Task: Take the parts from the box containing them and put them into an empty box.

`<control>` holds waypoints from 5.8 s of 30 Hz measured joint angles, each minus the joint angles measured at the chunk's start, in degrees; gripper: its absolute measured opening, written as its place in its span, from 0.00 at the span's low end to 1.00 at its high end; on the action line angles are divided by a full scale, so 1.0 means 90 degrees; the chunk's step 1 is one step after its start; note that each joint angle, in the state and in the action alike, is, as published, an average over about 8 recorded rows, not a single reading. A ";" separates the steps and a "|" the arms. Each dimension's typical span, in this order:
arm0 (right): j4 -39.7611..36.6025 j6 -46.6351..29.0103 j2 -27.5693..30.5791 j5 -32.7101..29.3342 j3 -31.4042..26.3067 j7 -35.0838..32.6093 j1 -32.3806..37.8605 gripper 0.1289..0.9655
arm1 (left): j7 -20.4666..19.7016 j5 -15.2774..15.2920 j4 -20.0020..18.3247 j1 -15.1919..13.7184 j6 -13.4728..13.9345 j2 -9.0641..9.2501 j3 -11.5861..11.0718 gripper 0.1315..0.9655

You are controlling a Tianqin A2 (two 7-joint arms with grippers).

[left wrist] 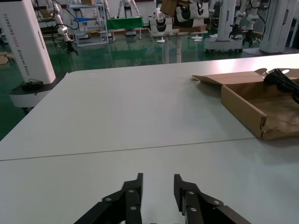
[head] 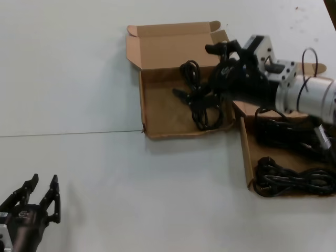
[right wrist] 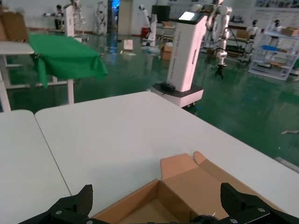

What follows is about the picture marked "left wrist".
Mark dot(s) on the metal shelf rack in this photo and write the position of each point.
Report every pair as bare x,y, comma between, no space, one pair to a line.
91,32

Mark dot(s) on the flat cardboard sheet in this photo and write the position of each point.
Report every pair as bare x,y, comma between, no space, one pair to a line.
3,58

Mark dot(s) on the white and black shell stack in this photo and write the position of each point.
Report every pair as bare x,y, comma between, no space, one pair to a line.
191,15

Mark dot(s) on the white robot column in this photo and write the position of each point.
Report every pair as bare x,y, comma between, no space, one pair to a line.
273,25
225,21

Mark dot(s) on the tilted cardboard box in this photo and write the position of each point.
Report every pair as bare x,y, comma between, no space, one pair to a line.
169,7

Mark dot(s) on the green cloth covered table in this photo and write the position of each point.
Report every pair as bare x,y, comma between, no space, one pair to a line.
125,23

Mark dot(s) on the black device on pedestal base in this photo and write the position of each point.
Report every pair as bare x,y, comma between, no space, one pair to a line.
31,84

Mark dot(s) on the white humanoid robot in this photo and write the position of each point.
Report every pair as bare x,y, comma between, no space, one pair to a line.
127,5

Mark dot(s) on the white round stand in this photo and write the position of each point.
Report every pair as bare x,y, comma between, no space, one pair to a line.
197,38
161,40

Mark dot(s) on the white lettered robot pedestal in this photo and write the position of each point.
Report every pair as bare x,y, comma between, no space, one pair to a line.
30,46

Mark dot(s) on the cardboard box with torn edge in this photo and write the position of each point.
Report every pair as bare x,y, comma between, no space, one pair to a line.
243,105

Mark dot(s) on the grey table leg frame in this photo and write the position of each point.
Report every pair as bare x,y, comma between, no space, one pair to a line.
178,49

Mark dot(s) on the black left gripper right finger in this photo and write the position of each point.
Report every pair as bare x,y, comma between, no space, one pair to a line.
191,205

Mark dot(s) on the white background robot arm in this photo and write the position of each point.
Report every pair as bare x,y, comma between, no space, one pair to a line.
58,21

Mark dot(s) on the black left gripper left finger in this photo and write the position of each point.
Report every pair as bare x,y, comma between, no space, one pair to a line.
130,205

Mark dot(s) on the black background gripper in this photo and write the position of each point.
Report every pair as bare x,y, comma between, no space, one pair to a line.
235,32
248,38
70,47

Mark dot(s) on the white and black robot base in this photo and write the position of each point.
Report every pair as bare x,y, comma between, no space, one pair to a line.
161,24

